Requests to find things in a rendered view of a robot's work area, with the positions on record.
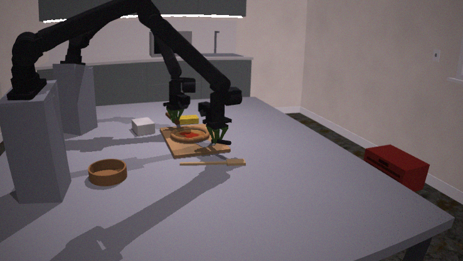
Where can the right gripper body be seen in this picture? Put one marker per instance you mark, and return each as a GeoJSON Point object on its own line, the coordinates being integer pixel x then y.
{"type": "Point", "coordinates": [217, 119]}

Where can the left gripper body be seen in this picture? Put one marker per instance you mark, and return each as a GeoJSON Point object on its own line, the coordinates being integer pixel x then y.
{"type": "Point", "coordinates": [171, 107]}

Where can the brown round shallow tray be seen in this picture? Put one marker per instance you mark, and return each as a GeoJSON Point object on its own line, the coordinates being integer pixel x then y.
{"type": "Point", "coordinates": [107, 172]}

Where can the light wooden cutting board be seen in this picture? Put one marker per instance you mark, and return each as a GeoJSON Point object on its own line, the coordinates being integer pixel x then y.
{"type": "Point", "coordinates": [190, 149]}

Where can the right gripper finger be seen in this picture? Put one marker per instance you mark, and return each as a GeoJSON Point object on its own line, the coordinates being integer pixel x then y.
{"type": "Point", "coordinates": [223, 132]}
{"type": "Point", "coordinates": [214, 137]}

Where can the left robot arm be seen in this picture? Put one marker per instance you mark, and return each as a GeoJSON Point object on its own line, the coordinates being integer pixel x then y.
{"type": "Point", "coordinates": [188, 84]}

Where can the pepperoni pizza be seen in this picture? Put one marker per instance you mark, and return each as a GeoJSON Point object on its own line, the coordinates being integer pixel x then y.
{"type": "Point", "coordinates": [190, 134]}

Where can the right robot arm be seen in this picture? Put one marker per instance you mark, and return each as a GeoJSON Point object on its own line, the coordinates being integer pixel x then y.
{"type": "Point", "coordinates": [28, 47]}

